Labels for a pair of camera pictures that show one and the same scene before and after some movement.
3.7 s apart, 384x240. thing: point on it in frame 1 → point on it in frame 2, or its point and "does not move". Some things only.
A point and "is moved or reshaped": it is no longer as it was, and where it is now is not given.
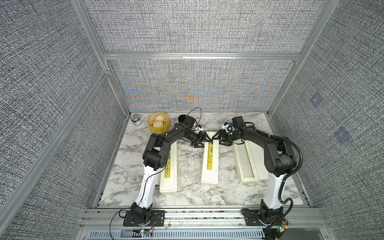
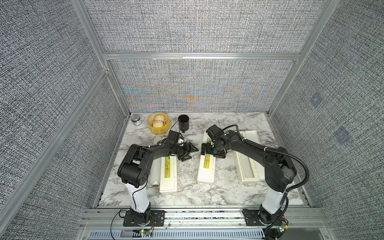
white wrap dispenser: (209, 168) is moved or reshaped
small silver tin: (136, 119) does not move
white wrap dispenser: (168, 175) does not move
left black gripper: (200, 139) → (187, 149)
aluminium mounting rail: (206, 218) does not move
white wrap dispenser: (250, 160) does not move
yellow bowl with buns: (158, 123) does not move
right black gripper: (223, 132) → (207, 151)
